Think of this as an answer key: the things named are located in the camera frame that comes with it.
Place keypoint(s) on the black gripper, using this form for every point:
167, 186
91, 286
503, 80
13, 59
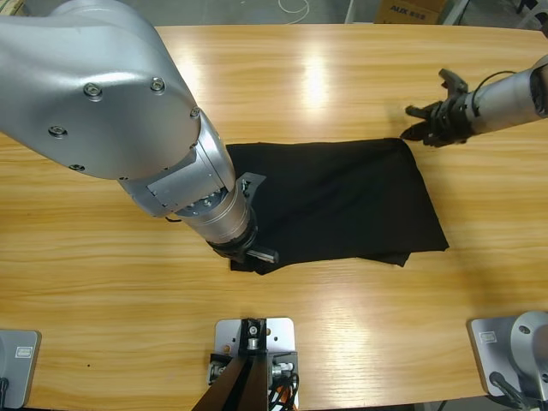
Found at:
244, 252
454, 120

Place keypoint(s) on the black polo shirt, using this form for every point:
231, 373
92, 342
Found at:
342, 205

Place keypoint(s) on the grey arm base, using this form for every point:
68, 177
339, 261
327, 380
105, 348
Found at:
19, 368
514, 355

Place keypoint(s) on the brown cardboard box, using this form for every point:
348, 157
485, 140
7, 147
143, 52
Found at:
411, 10

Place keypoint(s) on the white furniture leg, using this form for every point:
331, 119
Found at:
454, 13

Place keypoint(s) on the wooden crate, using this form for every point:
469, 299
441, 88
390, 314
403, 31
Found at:
10, 4

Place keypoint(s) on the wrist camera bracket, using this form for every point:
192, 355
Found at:
250, 184
454, 81

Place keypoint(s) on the white mount block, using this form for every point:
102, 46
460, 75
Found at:
280, 338

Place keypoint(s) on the dark camera post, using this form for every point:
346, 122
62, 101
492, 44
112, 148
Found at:
244, 377

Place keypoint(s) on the white upright post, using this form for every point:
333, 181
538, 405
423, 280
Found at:
350, 10

